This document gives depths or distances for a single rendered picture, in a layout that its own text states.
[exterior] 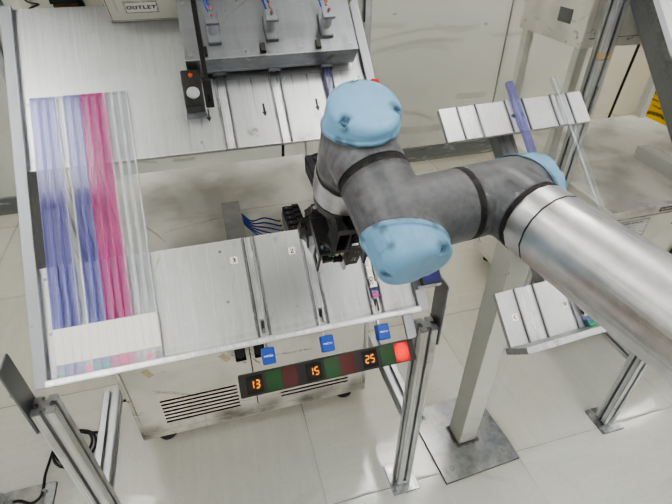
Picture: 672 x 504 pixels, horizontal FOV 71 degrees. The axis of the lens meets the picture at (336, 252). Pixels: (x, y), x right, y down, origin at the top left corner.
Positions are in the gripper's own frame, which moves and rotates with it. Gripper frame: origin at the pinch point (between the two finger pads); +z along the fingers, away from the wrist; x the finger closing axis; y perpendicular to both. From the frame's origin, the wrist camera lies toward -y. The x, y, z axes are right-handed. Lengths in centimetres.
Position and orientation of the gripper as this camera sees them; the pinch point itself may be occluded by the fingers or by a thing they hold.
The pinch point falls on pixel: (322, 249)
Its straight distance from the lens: 76.1
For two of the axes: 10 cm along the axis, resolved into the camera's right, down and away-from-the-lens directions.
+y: 2.4, 8.8, -4.1
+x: 9.6, -1.6, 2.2
